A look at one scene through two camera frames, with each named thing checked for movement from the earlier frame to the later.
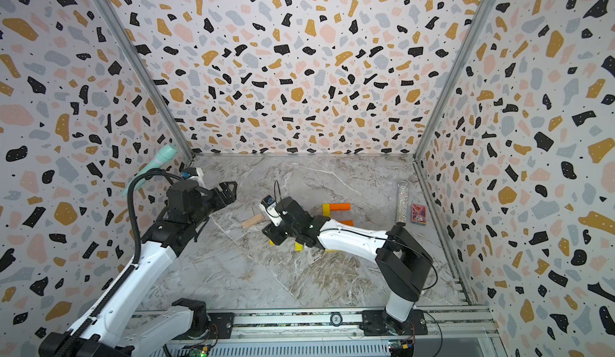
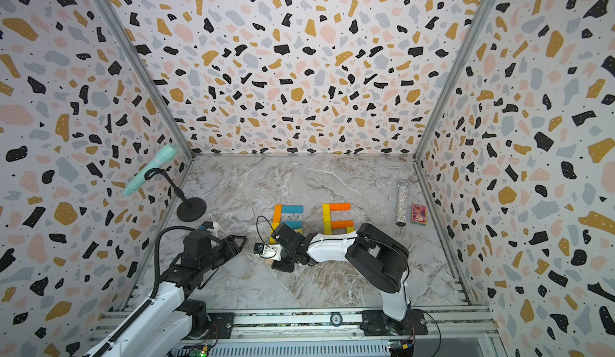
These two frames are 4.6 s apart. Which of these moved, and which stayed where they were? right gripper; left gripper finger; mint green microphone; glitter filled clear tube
Moved: left gripper finger; right gripper
Stayed: glitter filled clear tube; mint green microphone
